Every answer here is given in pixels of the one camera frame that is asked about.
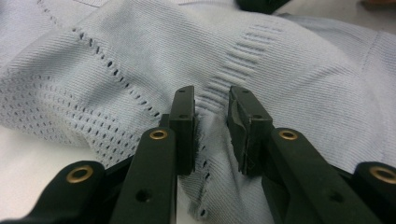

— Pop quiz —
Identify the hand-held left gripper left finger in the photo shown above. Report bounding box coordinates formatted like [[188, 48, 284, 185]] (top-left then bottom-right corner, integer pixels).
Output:
[[159, 85, 197, 176]]

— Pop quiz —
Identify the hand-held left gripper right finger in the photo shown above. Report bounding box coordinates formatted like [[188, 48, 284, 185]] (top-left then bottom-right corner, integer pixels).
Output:
[[226, 86, 276, 177]]

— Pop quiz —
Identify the light blue knitted garment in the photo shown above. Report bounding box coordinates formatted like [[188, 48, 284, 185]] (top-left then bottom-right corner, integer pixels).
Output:
[[0, 0, 396, 224]]

